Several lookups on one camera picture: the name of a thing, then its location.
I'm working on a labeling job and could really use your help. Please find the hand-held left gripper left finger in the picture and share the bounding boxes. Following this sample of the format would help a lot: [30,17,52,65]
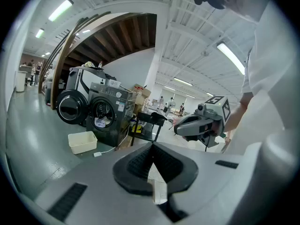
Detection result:
[35,142,169,225]

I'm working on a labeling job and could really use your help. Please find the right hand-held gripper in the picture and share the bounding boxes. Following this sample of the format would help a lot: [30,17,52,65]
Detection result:
[173,96,232,149]

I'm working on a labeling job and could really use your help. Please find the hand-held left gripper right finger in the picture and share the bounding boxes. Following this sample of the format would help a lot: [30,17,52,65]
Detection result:
[152,142,244,225]

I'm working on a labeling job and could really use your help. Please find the cream plastic laundry basket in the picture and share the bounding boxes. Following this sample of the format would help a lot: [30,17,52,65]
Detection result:
[67,131,98,155]

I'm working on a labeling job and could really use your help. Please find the dark grey washing machine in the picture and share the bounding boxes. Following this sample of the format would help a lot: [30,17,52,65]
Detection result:
[86,82,137,148]

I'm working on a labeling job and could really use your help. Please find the person's right forearm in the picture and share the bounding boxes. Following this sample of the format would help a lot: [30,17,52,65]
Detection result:
[224,94,249,134]

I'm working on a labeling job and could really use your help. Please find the person's right hand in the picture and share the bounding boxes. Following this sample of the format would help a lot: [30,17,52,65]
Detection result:
[205,120,222,137]

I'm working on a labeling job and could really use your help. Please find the black side table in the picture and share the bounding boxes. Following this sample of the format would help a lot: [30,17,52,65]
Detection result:
[130,111,167,146]

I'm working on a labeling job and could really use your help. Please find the large cardboard box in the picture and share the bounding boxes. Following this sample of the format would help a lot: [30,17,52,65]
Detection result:
[133,84,152,98]

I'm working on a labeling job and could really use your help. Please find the person's white shirt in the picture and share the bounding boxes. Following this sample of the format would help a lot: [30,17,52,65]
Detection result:
[221,0,298,157]

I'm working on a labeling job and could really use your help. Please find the white black tall appliance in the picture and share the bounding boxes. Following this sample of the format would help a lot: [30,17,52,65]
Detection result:
[66,66,111,96]

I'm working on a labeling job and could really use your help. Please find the curved wooden staircase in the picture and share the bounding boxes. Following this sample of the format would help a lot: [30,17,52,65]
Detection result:
[38,11,158,110]

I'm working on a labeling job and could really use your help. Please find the person's head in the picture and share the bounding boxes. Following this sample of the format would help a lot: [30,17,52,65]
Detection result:
[220,0,270,21]

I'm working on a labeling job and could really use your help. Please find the white trash bin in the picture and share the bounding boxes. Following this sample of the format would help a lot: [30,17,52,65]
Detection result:
[15,70,29,93]

